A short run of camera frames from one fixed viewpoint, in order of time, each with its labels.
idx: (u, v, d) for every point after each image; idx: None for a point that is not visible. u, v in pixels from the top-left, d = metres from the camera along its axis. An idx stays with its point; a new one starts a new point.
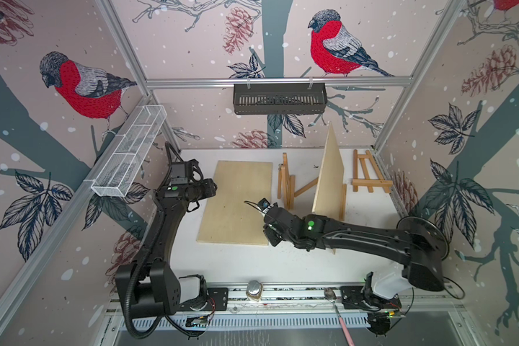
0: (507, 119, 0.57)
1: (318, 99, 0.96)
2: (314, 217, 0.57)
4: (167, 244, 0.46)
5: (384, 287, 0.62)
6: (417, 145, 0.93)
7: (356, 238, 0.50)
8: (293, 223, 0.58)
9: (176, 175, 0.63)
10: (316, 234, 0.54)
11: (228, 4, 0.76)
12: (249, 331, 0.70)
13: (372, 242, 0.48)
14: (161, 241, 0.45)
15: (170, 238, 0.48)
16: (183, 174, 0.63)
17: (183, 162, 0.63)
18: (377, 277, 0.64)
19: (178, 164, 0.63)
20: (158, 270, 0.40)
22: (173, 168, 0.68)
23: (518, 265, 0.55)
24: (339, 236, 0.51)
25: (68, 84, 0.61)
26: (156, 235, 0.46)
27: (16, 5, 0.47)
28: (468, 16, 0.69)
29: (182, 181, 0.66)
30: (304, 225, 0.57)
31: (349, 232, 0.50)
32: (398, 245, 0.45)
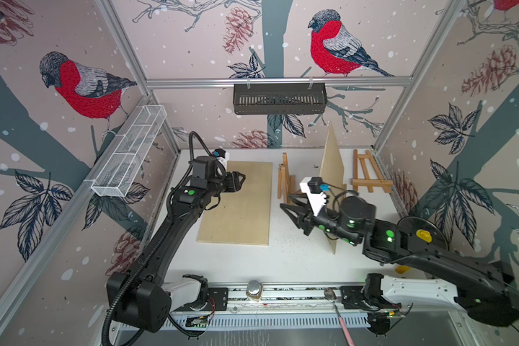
0: (507, 119, 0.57)
1: (318, 99, 0.96)
2: (391, 226, 0.47)
4: (165, 260, 0.44)
5: (401, 295, 0.61)
6: (418, 145, 0.93)
7: (446, 264, 0.43)
8: (371, 227, 0.45)
9: (196, 175, 0.59)
10: (399, 250, 0.44)
11: (228, 4, 0.76)
12: (249, 331, 0.70)
13: (464, 274, 0.42)
14: (159, 254, 0.43)
15: (170, 253, 0.46)
16: (202, 175, 0.58)
17: (206, 161, 0.57)
18: (395, 285, 0.61)
19: (198, 163, 0.57)
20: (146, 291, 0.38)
22: (192, 165, 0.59)
23: (518, 265, 0.55)
24: (427, 258, 0.44)
25: (68, 84, 0.61)
26: (156, 246, 0.44)
27: (16, 5, 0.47)
28: (468, 16, 0.69)
29: (200, 183, 0.59)
30: (378, 232, 0.47)
31: (437, 254, 0.44)
32: (495, 282, 0.41)
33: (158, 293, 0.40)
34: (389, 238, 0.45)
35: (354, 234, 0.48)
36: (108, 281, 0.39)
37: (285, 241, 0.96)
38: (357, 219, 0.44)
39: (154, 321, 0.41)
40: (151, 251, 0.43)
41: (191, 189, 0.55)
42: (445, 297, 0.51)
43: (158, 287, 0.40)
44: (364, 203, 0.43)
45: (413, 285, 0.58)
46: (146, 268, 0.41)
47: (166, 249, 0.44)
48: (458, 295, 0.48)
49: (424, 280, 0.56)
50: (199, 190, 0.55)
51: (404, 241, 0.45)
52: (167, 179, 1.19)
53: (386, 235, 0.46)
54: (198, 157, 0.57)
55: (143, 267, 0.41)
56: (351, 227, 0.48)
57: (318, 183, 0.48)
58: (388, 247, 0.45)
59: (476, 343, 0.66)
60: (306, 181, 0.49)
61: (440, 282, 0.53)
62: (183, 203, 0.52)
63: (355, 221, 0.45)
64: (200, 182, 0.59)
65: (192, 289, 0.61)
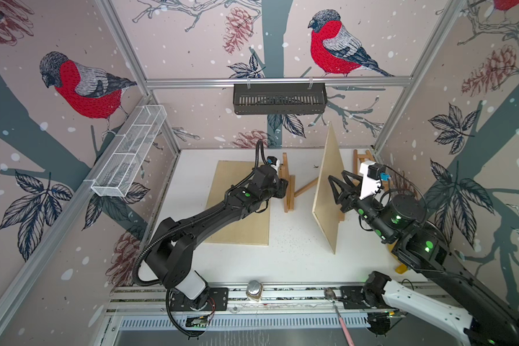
0: (507, 119, 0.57)
1: (318, 99, 0.96)
2: (431, 236, 0.46)
4: (207, 232, 0.50)
5: (404, 299, 0.59)
6: (418, 145, 0.93)
7: (476, 293, 0.42)
8: (414, 230, 0.44)
9: (254, 181, 0.65)
10: (433, 262, 0.43)
11: (228, 4, 0.76)
12: (249, 331, 0.70)
13: (489, 307, 0.41)
14: (205, 223, 0.49)
15: (211, 229, 0.52)
16: (260, 185, 0.64)
17: (268, 172, 0.62)
18: (403, 290, 0.61)
19: (261, 172, 0.62)
20: (183, 244, 0.43)
22: (254, 171, 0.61)
23: (518, 265, 0.55)
24: (458, 280, 0.43)
25: (68, 84, 0.61)
26: (207, 215, 0.50)
27: (15, 5, 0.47)
28: (468, 16, 0.69)
29: (256, 190, 0.65)
30: (418, 239, 0.46)
31: (471, 282, 0.42)
32: None
33: (186, 252, 0.44)
34: (426, 249, 0.44)
35: (391, 229, 0.48)
36: (164, 220, 0.46)
37: (285, 241, 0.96)
38: (404, 217, 0.43)
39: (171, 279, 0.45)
40: (201, 217, 0.50)
41: (249, 193, 0.61)
42: (453, 322, 0.50)
43: (190, 249, 0.45)
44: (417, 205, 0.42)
45: (422, 300, 0.57)
46: (192, 228, 0.46)
47: (212, 223, 0.50)
48: (468, 327, 0.47)
49: (437, 302, 0.55)
50: (253, 197, 0.60)
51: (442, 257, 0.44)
52: (167, 179, 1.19)
53: (424, 244, 0.45)
54: (265, 166, 0.63)
55: (189, 225, 0.47)
56: (393, 222, 0.46)
57: (379, 170, 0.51)
58: (422, 254, 0.44)
59: None
60: (367, 163, 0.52)
61: (454, 309, 0.52)
62: (238, 197, 0.59)
63: (400, 218, 0.44)
64: (256, 189, 0.65)
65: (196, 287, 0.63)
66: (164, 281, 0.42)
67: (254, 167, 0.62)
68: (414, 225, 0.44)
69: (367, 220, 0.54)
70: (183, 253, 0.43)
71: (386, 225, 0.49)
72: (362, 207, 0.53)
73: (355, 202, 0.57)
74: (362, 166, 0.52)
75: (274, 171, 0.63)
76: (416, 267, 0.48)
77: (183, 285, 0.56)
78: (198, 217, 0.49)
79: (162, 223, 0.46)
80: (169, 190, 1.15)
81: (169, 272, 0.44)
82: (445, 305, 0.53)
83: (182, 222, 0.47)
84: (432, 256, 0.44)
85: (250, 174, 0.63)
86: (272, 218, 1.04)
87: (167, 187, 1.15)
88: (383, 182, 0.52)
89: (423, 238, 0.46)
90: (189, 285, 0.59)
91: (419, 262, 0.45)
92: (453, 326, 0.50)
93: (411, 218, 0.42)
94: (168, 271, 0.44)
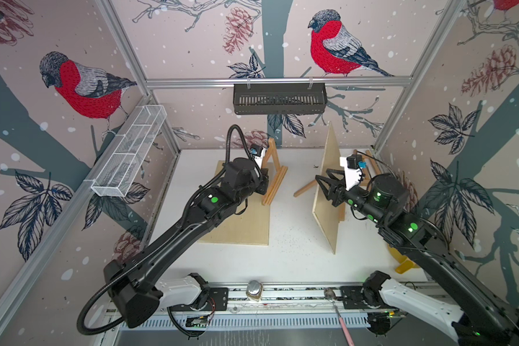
0: (507, 119, 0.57)
1: (318, 99, 0.96)
2: (418, 220, 0.48)
4: (159, 267, 0.42)
5: (398, 295, 0.60)
6: (417, 145, 0.93)
7: (455, 275, 0.42)
8: (396, 207, 0.47)
9: (226, 180, 0.52)
10: (414, 241, 0.45)
11: (228, 4, 0.76)
12: (249, 331, 0.70)
13: (468, 291, 0.41)
14: (154, 262, 0.41)
15: (166, 262, 0.44)
16: (233, 184, 0.50)
17: (241, 167, 0.49)
18: (396, 287, 0.61)
19: (232, 169, 0.48)
20: (127, 295, 0.37)
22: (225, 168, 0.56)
23: (518, 265, 0.55)
24: (439, 262, 0.44)
25: (68, 84, 0.61)
26: (154, 253, 0.42)
27: (15, 5, 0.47)
28: (468, 16, 0.69)
29: (229, 191, 0.53)
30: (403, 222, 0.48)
31: (453, 265, 0.43)
32: (504, 319, 0.38)
33: (138, 300, 0.40)
34: (410, 230, 0.47)
35: (378, 210, 0.51)
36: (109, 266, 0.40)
37: (285, 241, 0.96)
38: (384, 193, 0.47)
39: (132, 319, 0.41)
40: (148, 256, 0.41)
41: (216, 197, 0.49)
42: (442, 316, 0.49)
43: (141, 295, 0.39)
44: (397, 184, 0.46)
45: (417, 296, 0.56)
46: (138, 270, 0.40)
47: (164, 256, 0.42)
48: (458, 321, 0.46)
49: (431, 299, 0.54)
50: (224, 199, 0.49)
51: (426, 239, 0.46)
52: (167, 179, 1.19)
53: (409, 225, 0.47)
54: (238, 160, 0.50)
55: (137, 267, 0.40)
56: (376, 200, 0.50)
57: (357, 160, 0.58)
58: (405, 235, 0.47)
59: None
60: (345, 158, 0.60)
61: (446, 305, 0.51)
62: (200, 210, 0.47)
63: (380, 195, 0.48)
64: (228, 190, 0.53)
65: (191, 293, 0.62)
66: (127, 324, 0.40)
67: (223, 163, 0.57)
68: (393, 202, 0.47)
69: (357, 209, 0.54)
70: (127, 305, 0.38)
71: (374, 207, 0.52)
72: (350, 197, 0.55)
73: (344, 194, 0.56)
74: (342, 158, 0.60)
75: (253, 164, 0.50)
76: (397, 245, 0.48)
77: (171, 300, 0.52)
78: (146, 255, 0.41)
79: (110, 266, 0.40)
80: (169, 190, 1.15)
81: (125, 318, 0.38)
82: (438, 301, 0.52)
83: (127, 264, 0.40)
84: (414, 238, 0.46)
85: (222, 171, 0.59)
86: (272, 218, 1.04)
87: (167, 187, 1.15)
88: (362, 170, 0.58)
89: (409, 221, 0.48)
90: (182, 295, 0.59)
91: (402, 241, 0.47)
92: (442, 321, 0.49)
93: (389, 193, 0.46)
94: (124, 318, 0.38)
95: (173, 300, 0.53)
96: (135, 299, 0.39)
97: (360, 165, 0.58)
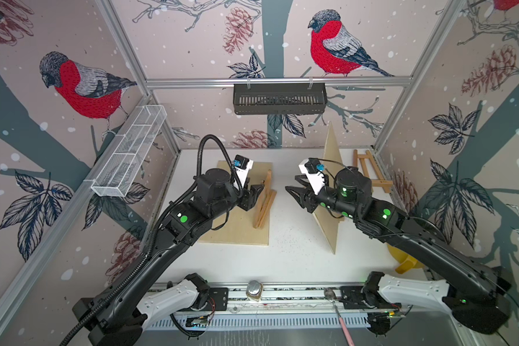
0: (507, 119, 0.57)
1: (318, 99, 0.96)
2: (391, 205, 0.48)
4: (130, 302, 0.40)
5: (393, 290, 0.61)
6: (417, 145, 0.93)
7: (436, 252, 0.43)
8: (362, 197, 0.48)
9: (199, 195, 0.47)
10: (391, 227, 0.45)
11: (228, 4, 0.76)
12: (249, 331, 0.70)
13: (450, 264, 0.42)
14: (122, 297, 0.39)
15: (136, 295, 0.41)
16: (205, 200, 0.47)
17: (214, 181, 0.45)
18: (391, 283, 0.62)
19: (204, 183, 0.44)
20: (96, 337, 0.35)
22: (197, 182, 0.45)
23: (518, 266, 0.55)
24: (418, 242, 0.44)
25: (68, 84, 0.61)
26: (121, 288, 0.39)
27: (15, 5, 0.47)
28: (468, 16, 0.69)
29: (202, 207, 0.49)
30: (375, 209, 0.48)
31: (429, 242, 0.44)
32: (486, 282, 0.40)
33: (110, 337, 0.38)
34: (384, 217, 0.46)
35: (350, 205, 0.51)
36: (75, 308, 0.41)
37: (285, 241, 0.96)
38: (348, 187, 0.48)
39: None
40: (114, 293, 0.39)
41: (187, 215, 0.45)
42: (434, 296, 0.50)
43: (111, 334, 0.37)
44: (357, 176, 0.46)
45: (408, 285, 0.57)
46: (107, 308, 0.38)
47: (133, 290, 0.40)
48: (446, 295, 0.47)
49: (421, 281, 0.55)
50: (194, 217, 0.44)
51: (401, 221, 0.46)
52: (167, 179, 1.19)
53: (383, 211, 0.47)
54: (210, 171, 0.46)
55: (104, 306, 0.38)
56: (344, 196, 0.52)
57: (316, 163, 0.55)
58: (381, 222, 0.46)
59: (476, 343, 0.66)
60: (303, 163, 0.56)
61: (434, 282, 0.52)
62: (169, 233, 0.43)
63: (346, 190, 0.49)
64: (202, 206, 0.49)
65: (189, 296, 0.62)
66: None
67: (195, 177, 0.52)
68: (360, 193, 0.48)
69: (331, 208, 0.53)
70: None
71: (345, 204, 0.52)
72: (322, 199, 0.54)
73: (315, 198, 0.58)
74: (300, 166, 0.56)
75: (228, 176, 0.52)
76: (377, 236, 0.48)
77: (165, 311, 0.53)
78: (111, 293, 0.39)
79: (78, 305, 0.38)
80: (169, 190, 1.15)
81: None
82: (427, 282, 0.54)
83: (94, 304, 0.38)
84: (391, 223, 0.46)
85: (194, 184, 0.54)
86: (272, 218, 0.95)
87: (167, 187, 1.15)
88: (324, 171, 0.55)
89: (382, 207, 0.48)
90: (176, 303, 0.59)
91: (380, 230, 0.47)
92: (436, 300, 0.50)
93: (354, 185, 0.46)
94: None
95: (168, 311, 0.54)
96: (106, 339, 0.37)
97: (319, 168, 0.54)
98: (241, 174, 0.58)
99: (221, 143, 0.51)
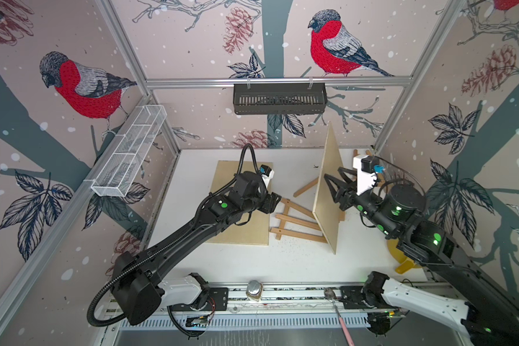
0: (508, 119, 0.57)
1: (318, 99, 0.96)
2: (437, 230, 0.43)
4: (170, 263, 0.45)
5: (400, 298, 0.61)
6: (417, 145, 0.93)
7: (484, 287, 0.40)
8: (416, 220, 0.42)
9: (236, 189, 0.57)
10: (442, 255, 0.41)
11: (228, 4, 0.76)
12: (249, 331, 0.70)
13: (492, 298, 0.40)
14: (166, 255, 0.43)
15: (170, 264, 0.45)
16: (242, 193, 0.56)
17: (250, 178, 0.55)
18: (400, 292, 0.60)
19: (243, 179, 0.55)
20: (139, 286, 0.38)
22: (236, 178, 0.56)
23: (518, 266, 0.55)
24: (466, 274, 0.41)
25: (68, 84, 0.61)
26: (168, 246, 0.44)
27: (15, 5, 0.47)
28: (468, 16, 0.69)
29: (238, 200, 0.57)
30: (424, 233, 0.43)
31: (478, 275, 0.41)
32: None
33: (147, 293, 0.41)
34: (435, 242, 0.42)
35: (393, 223, 0.45)
36: (118, 260, 0.41)
37: (285, 241, 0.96)
38: (404, 207, 0.41)
39: (135, 316, 0.42)
40: (162, 249, 0.44)
41: (226, 203, 0.54)
42: (450, 315, 0.50)
43: (151, 287, 0.40)
44: (418, 194, 0.40)
45: (419, 295, 0.57)
46: (151, 263, 0.41)
47: (176, 251, 0.45)
48: (466, 318, 0.47)
49: (435, 295, 0.55)
50: (233, 206, 0.53)
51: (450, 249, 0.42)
52: (167, 179, 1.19)
53: (433, 236, 0.42)
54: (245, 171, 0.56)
55: (149, 260, 0.42)
56: (393, 213, 0.44)
57: (373, 163, 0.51)
58: (429, 247, 0.42)
59: None
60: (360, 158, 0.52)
61: (450, 300, 0.52)
62: (211, 213, 0.51)
63: (401, 209, 0.42)
64: (238, 198, 0.57)
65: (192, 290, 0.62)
66: (130, 319, 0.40)
67: (236, 174, 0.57)
68: (415, 216, 0.42)
69: (367, 216, 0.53)
70: (139, 295, 0.39)
71: (388, 219, 0.46)
72: (361, 202, 0.51)
73: (354, 199, 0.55)
74: (355, 160, 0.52)
75: (259, 177, 0.57)
76: (422, 262, 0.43)
77: (173, 298, 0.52)
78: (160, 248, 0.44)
79: (122, 258, 0.41)
80: (169, 190, 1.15)
81: (131, 311, 0.40)
82: (441, 297, 0.54)
83: (139, 257, 0.42)
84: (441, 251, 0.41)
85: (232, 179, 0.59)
86: (272, 218, 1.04)
87: (167, 187, 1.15)
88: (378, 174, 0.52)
89: (430, 231, 0.43)
90: (182, 294, 0.59)
91: (427, 255, 0.42)
92: (452, 319, 0.50)
93: (411, 206, 0.40)
94: (130, 311, 0.41)
95: (173, 299, 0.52)
96: (146, 290, 0.40)
97: (375, 170, 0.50)
98: (265, 180, 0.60)
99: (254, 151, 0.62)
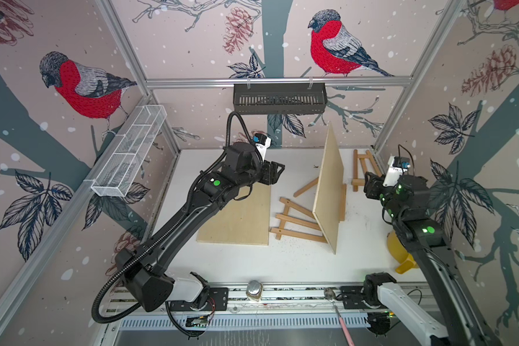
0: (507, 119, 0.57)
1: (318, 99, 0.96)
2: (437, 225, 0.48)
4: (171, 251, 0.43)
5: (391, 297, 0.60)
6: (417, 145, 0.93)
7: (452, 287, 0.42)
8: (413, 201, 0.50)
9: (228, 163, 0.52)
10: (423, 239, 0.47)
11: (228, 4, 0.76)
12: (249, 331, 0.70)
13: (457, 305, 0.40)
14: (164, 246, 0.42)
15: (172, 252, 0.44)
16: (234, 167, 0.51)
17: (241, 150, 0.50)
18: (394, 293, 0.60)
19: (233, 151, 0.49)
20: (142, 280, 0.38)
22: (226, 152, 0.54)
23: (518, 266, 0.55)
24: (439, 268, 0.44)
25: (68, 85, 0.61)
26: (165, 236, 0.42)
27: (15, 5, 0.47)
28: (468, 16, 0.69)
29: (231, 174, 0.53)
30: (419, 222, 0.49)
31: (454, 278, 0.43)
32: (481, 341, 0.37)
33: (154, 283, 0.40)
34: (423, 229, 0.48)
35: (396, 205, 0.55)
36: (117, 256, 0.41)
37: (285, 241, 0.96)
38: (404, 185, 0.51)
39: (151, 304, 0.43)
40: (158, 240, 0.42)
41: (218, 180, 0.49)
42: (424, 326, 0.48)
43: (155, 278, 0.40)
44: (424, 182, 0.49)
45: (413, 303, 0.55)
46: (149, 256, 0.40)
47: (174, 241, 0.43)
48: (438, 336, 0.45)
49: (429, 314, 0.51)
50: (226, 182, 0.49)
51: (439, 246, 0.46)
52: (167, 179, 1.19)
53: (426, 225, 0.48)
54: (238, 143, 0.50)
55: (148, 253, 0.41)
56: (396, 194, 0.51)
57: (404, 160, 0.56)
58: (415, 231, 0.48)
59: None
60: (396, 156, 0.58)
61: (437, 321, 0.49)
62: (205, 194, 0.48)
63: (401, 188, 0.52)
64: (231, 173, 0.53)
65: (192, 290, 0.62)
66: (146, 308, 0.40)
67: (224, 148, 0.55)
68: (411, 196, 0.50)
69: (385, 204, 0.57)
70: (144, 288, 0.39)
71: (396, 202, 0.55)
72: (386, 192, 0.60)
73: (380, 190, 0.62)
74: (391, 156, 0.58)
75: (252, 148, 0.51)
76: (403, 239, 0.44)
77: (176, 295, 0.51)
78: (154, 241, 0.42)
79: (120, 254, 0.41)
80: (169, 190, 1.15)
81: (143, 300, 0.41)
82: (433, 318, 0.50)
83: (138, 251, 0.41)
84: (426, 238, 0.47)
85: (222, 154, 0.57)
86: (272, 218, 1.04)
87: (167, 187, 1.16)
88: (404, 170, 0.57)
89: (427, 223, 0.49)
90: (185, 290, 0.59)
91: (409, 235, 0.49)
92: (422, 330, 0.48)
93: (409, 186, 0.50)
94: (143, 300, 0.41)
95: (176, 295, 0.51)
96: (151, 281, 0.39)
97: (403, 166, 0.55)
98: (261, 149, 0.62)
99: (243, 120, 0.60)
